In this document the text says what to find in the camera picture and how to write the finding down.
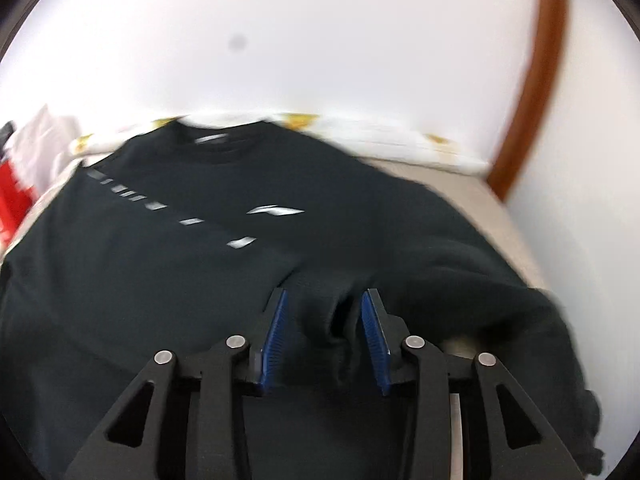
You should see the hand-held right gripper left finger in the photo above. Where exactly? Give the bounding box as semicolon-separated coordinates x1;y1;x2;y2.
64;287;291;480

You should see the brown wooden frame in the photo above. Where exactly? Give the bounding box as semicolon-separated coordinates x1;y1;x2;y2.
487;0;568;206

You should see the red paper bag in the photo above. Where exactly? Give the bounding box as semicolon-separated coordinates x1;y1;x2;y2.
0;160;40;250

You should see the white plastic bag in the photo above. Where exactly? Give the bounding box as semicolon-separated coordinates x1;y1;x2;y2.
10;104;82;192

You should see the black t-shirt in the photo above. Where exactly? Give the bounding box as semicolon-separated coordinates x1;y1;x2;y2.
0;119;608;480

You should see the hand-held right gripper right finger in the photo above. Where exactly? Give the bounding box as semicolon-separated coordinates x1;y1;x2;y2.
360;287;587;480

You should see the white duck-print wall padding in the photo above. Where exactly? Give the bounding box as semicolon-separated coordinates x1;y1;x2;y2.
70;112;491;176

